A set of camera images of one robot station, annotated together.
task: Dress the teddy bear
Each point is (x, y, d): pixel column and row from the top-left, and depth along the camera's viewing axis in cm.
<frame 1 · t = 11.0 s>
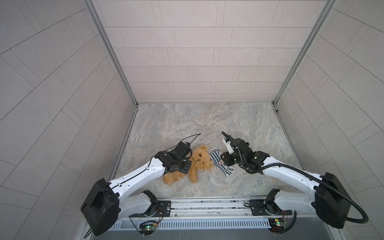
left hand: (190, 164, 81), fingers open
right hand: (221, 157, 81), fingers open
brown teddy bear: (200, 160, 79), point 10 cm above the table

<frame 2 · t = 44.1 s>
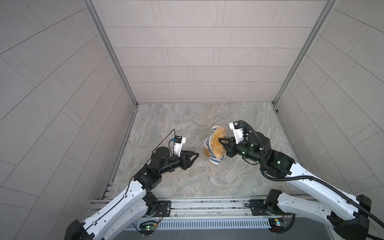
left hand: (199, 155, 69), fingers open
right hand: (218, 142, 65), fingers closed
brown teddy bear: (218, 149, 64), point 27 cm above the table
blue white striped sweater: (214, 158, 71), point 18 cm above the table

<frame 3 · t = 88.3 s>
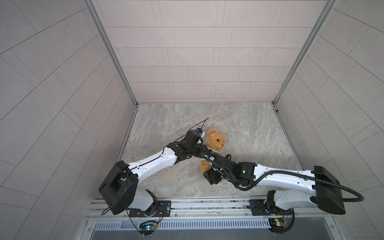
left hand: (209, 149, 81), fingers open
right hand: (206, 175, 75), fingers open
brown teddy bear: (215, 139, 84), point 12 cm above the table
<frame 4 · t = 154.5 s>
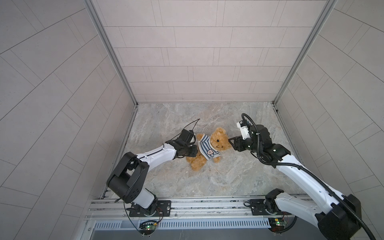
left hand: (199, 150, 88), fingers open
right hand: (231, 140, 77), fingers open
brown teddy bear: (219, 141, 82), point 14 cm above the table
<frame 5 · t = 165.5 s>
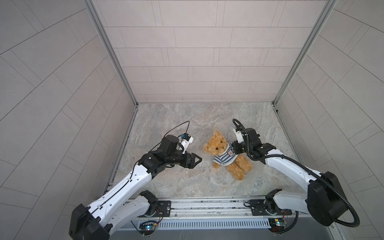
left hand: (199, 158, 71), fingers open
right hand: (231, 144, 86), fingers closed
brown teddy bear: (216, 145, 80), point 14 cm above the table
blue white striped sweater: (228, 157, 82), point 8 cm above the table

